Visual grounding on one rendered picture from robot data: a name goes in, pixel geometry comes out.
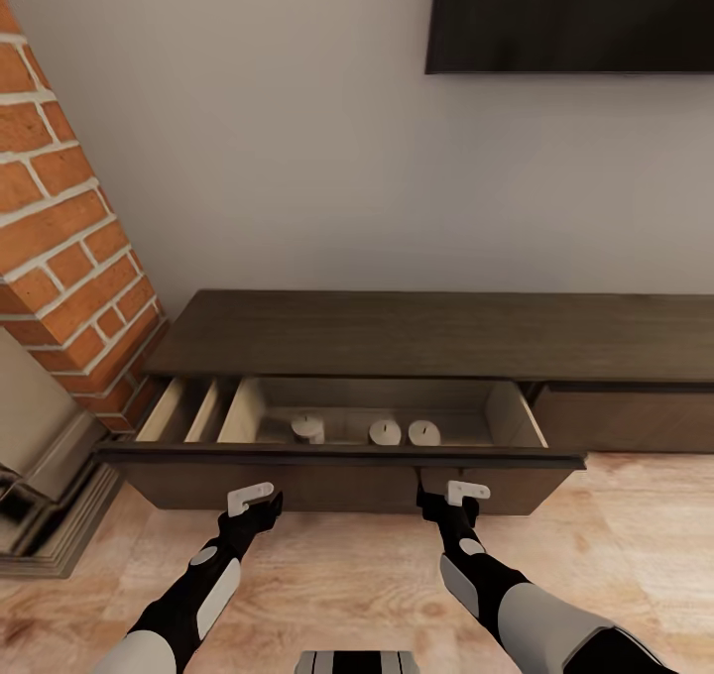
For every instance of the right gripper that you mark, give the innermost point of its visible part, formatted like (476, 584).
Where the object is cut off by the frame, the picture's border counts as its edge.
(435, 507)

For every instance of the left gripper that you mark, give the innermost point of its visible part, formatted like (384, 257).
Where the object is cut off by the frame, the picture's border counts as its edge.
(258, 518)

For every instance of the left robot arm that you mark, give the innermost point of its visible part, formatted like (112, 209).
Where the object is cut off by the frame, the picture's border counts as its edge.
(172, 629)

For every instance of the wall mounted tv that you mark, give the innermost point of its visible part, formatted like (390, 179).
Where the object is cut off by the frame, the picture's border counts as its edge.
(570, 37)

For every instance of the pillar candle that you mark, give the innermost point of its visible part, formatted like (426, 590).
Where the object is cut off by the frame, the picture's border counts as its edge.
(308, 427)
(384, 431)
(423, 434)

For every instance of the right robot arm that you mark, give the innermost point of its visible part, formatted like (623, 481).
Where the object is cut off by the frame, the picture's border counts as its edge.
(542, 633)

